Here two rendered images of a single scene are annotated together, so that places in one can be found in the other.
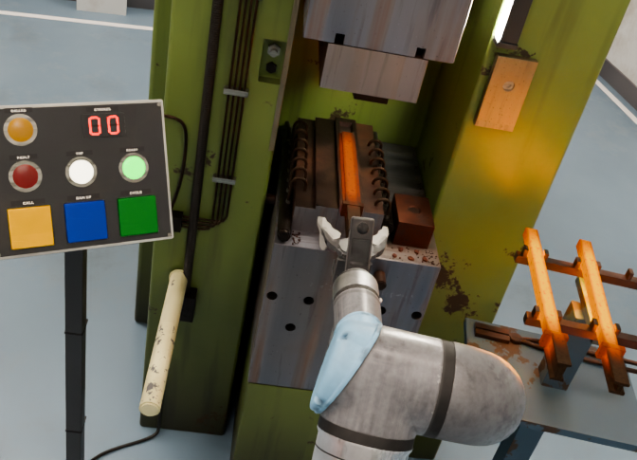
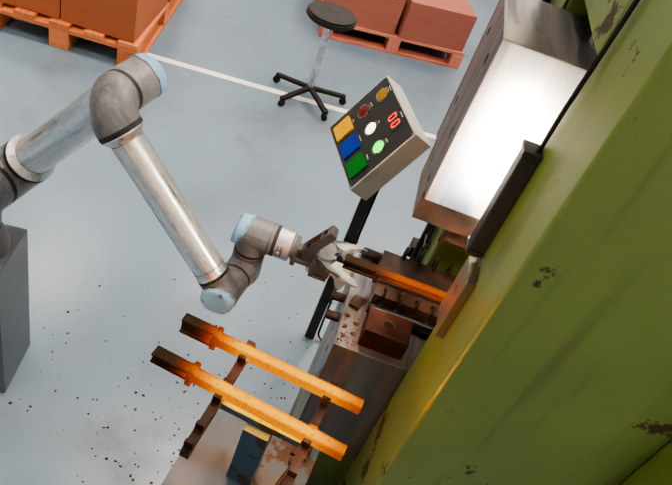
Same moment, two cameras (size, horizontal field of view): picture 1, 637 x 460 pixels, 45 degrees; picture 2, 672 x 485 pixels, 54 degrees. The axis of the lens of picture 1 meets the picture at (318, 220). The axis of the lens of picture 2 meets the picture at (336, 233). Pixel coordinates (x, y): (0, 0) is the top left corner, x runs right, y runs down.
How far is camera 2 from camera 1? 2.03 m
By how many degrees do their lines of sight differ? 73
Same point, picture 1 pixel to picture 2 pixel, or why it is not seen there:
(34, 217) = (346, 126)
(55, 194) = (358, 127)
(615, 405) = not seen: outside the picture
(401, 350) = (131, 62)
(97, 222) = (349, 150)
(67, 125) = (389, 108)
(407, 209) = (389, 320)
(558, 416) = (199, 449)
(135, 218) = (354, 164)
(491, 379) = (103, 83)
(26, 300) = not seen: hidden behind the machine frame
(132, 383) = not seen: hidden behind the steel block
